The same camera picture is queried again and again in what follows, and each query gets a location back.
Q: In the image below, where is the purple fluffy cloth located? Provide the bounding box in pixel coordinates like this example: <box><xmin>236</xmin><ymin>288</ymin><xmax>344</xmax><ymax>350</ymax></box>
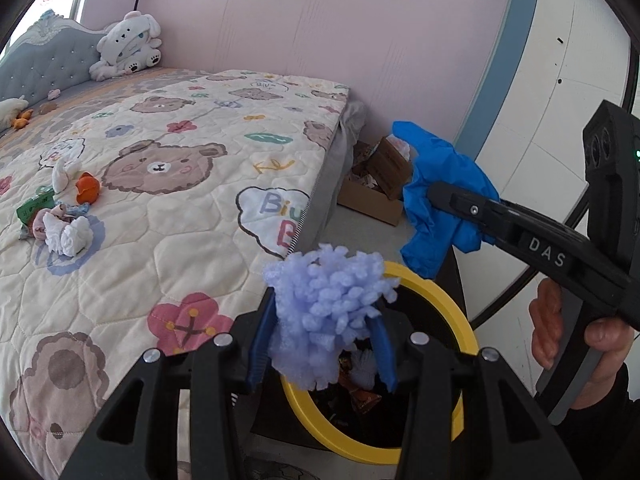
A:
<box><xmin>263</xmin><ymin>244</ymin><xmax>401</xmax><ymax>391</ymax></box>

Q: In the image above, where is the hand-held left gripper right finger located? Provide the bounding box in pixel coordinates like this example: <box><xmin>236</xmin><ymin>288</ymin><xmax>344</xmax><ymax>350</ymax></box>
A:
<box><xmin>367</xmin><ymin>310</ymin><xmax>568</xmax><ymax>480</ymax></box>

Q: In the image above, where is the white cloth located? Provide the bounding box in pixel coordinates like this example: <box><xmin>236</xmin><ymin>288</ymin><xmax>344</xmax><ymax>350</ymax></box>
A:
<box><xmin>42</xmin><ymin>210</ymin><xmax>94</xmax><ymax>257</ymax></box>

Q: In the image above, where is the white wardrobe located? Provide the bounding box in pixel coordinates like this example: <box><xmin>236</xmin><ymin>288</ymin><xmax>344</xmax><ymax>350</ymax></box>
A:
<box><xmin>452</xmin><ymin>0</ymin><xmax>640</xmax><ymax>331</ymax></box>

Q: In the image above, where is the person's right hand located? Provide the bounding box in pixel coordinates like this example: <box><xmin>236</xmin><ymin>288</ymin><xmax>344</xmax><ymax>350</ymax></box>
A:
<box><xmin>529</xmin><ymin>277</ymin><xmax>637</xmax><ymax>397</ymax></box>

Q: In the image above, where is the orange snack wrapper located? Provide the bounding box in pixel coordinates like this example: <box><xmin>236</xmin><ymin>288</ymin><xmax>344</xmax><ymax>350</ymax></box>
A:
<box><xmin>339</xmin><ymin>355</ymin><xmax>384</xmax><ymax>414</ymax></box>

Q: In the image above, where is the yellow rimmed black trash bin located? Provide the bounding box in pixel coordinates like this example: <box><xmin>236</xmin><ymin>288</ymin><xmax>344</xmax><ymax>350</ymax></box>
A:
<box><xmin>280</xmin><ymin>261</ymin><xmax>481</xmax><ymax>465</ymax></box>

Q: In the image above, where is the white plush dog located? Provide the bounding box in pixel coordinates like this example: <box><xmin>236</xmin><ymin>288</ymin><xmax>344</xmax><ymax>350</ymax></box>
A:
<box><xmin>89</xmin><ymin>11</ymin><xmax>165</xmax><ymax>82</ymax></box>

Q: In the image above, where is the green packet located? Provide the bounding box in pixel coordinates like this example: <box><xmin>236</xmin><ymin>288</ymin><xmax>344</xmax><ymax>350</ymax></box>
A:
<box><xmin>16</xmin><ymin>192</ymin><xmax>56</xmax><ymax>224</ymax></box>

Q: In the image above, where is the bed with blue tufted headboard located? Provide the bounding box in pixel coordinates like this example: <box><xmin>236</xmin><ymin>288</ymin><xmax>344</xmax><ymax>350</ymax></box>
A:
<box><xmin>0</xmin><ymin>10</ymin><xmax>368</xmax><ymax>480</ymax></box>

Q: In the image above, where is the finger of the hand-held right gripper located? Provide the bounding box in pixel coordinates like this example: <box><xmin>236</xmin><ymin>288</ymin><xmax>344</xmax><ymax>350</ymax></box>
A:
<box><xmin>427</xmin><ymin>181</ymin><xmax>506</xmax><ymax>248</ymax></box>

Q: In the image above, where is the white goose plush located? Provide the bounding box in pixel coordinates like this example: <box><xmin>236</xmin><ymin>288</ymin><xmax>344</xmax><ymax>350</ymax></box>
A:
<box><xmin>0</xmin><ymin>95</ymin><xmax>35</xmax><ymax>132</ymax></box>

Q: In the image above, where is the person's right forearm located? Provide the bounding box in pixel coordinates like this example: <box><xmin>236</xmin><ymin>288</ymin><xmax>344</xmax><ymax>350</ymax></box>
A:
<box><xmin>555</xmin><ymin>365</ymin><xmax>640</xmax><ymax>480</ymax></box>

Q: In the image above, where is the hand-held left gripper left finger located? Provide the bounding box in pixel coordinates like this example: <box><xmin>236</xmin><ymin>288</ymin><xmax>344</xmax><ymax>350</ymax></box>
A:
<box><xmin>60</xmin><ymin>287</ymin><xmax>281</xmax><ymax>480</ymax></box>

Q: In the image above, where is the brown cardboard box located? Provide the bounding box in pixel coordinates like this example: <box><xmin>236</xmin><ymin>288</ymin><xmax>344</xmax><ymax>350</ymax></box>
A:
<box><xmin>336</xmin><ymin>137</ymin><xmax>417</xmax><ymax>228</ymax></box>

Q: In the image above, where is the blue rubber glove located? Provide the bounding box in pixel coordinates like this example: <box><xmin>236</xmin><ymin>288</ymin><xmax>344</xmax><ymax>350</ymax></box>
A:
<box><xmin>391</xmin><ymin>121</ymin><xmax>501</xmax><ymax>278</ymax></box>

